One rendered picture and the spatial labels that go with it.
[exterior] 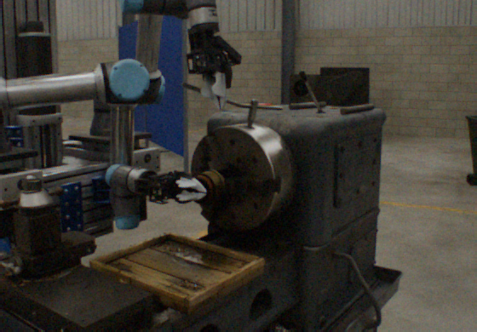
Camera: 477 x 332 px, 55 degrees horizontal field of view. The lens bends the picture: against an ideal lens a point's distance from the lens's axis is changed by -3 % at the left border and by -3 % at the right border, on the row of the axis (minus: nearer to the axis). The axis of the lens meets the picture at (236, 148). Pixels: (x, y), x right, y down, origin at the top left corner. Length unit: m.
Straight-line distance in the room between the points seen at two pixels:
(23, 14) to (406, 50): 10.05
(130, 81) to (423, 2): 10.31
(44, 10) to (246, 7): 10.80
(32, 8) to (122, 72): 0.58
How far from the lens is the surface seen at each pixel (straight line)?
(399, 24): 11.40
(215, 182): 1.29
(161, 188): 1.29
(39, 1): 1.86
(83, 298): 0.98
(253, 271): 1.27
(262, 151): 1.32
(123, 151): 1.54
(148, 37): 1.76
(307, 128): 1.43
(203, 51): 1.22
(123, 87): 1.36
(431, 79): 11.22
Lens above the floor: 1.39
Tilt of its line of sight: 9 degrees down
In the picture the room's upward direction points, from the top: straight up
